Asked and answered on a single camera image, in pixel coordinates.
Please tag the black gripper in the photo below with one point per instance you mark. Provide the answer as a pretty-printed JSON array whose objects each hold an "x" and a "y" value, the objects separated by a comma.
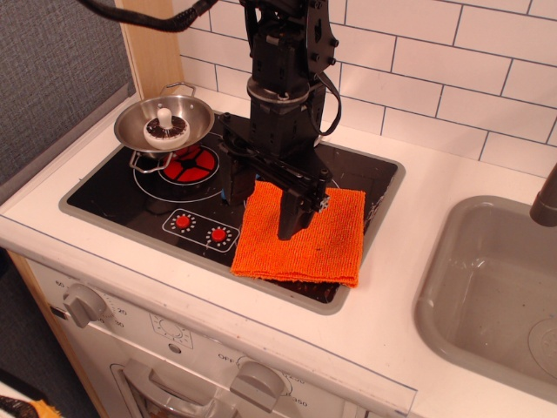
[{"x": 277, "y": 142}]

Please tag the white toy mushroom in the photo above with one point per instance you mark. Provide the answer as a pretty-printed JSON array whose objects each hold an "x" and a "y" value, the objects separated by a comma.
[{"x": 166, "y": 132}]

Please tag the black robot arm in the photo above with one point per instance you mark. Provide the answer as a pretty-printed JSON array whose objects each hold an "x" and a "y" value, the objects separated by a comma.
[{"x": 291, "y": 46}]

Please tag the orange towel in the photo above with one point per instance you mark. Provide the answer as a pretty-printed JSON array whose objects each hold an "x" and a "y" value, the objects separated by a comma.
[{"x": 329, "y": 250}]

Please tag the right red stove knob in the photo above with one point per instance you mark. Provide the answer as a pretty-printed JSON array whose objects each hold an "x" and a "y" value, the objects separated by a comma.
[{"x": 219, "y": 235}]

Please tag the red stove knob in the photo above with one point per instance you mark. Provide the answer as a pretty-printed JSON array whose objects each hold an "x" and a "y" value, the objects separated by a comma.
[
  {"x": 182, "y": 222},
  {"x": 219, "y": 235}
]

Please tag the left red stove knob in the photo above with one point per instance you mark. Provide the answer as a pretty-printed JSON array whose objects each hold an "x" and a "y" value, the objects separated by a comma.
[{"x": 182, "y": 222}]

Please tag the steel wok pan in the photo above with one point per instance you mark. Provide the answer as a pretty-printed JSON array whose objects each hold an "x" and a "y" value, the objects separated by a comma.
[{"x": 129, "y": 126}]

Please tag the grey oven dial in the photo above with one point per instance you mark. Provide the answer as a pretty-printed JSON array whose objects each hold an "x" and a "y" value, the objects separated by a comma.
[{"x": 258, "y": 384}]

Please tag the grey timer dial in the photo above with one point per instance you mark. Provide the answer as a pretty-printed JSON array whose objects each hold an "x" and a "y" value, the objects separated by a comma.
[{"x": 83, "y": 304}]

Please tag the grey sink basin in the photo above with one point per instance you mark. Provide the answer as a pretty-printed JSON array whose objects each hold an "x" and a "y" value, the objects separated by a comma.
[{"x": 488, "y": 297}]

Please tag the grey faucet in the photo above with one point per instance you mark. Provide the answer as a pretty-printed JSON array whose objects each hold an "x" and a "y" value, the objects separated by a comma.
[{"x": 543, "y": 210}]

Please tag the orange black plush object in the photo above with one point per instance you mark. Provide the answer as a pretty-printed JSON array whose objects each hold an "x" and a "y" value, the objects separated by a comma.
[{"x": 11, "y": 407}]

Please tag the wooden side post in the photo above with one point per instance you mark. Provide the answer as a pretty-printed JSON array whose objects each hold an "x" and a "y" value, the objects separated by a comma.
[{"x": 154, "y": 59}]

